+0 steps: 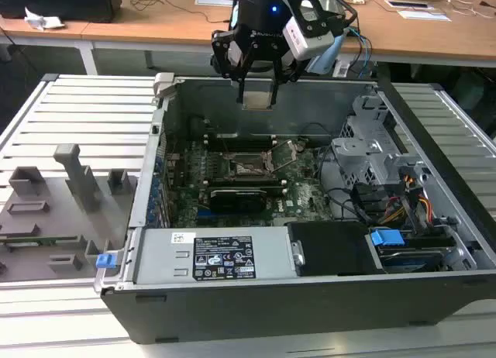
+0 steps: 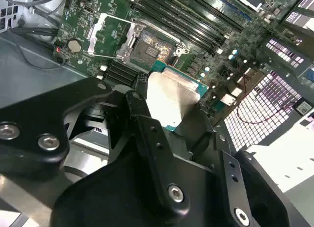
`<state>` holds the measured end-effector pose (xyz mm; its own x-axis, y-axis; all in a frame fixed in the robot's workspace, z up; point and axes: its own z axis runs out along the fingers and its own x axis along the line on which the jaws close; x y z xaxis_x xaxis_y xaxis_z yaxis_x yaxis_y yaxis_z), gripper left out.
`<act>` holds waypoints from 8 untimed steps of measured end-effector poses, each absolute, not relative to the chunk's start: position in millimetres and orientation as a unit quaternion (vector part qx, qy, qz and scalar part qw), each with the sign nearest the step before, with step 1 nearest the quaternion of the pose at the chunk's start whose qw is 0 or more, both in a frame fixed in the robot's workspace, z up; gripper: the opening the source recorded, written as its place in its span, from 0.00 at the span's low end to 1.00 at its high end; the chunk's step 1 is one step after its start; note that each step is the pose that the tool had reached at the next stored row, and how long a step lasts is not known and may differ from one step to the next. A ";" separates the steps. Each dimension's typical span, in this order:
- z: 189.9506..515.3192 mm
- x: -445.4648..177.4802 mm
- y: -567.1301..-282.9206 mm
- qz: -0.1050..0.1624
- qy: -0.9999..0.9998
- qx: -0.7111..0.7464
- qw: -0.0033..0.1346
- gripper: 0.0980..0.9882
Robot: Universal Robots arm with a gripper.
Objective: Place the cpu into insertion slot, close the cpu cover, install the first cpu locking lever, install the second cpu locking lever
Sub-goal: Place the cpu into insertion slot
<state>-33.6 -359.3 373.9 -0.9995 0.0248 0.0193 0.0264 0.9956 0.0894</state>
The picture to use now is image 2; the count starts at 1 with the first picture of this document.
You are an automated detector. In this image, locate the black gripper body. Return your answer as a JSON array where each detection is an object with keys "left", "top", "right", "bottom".
[{"left": 51, "top": 148, "right": 236, "bottom": 227}]

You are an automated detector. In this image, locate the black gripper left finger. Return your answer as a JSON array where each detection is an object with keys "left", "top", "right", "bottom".
[{"left": 0, "top": 77, "right": 191, "bottom": 219}]

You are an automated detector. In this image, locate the silver-topped CPU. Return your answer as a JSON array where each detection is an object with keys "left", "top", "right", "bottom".
[{"left": 144, "top": 59, "right": 211, "bottom": 134}]

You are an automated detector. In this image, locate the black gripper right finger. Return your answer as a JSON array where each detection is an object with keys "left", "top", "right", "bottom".
[{"left": 175, "top": 101, "right": 295, "bottom": 227}]

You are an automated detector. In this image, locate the metal socket cover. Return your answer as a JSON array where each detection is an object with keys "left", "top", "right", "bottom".
[{"left": 85, "top": 12, "right": 139, "bottom": 59}]

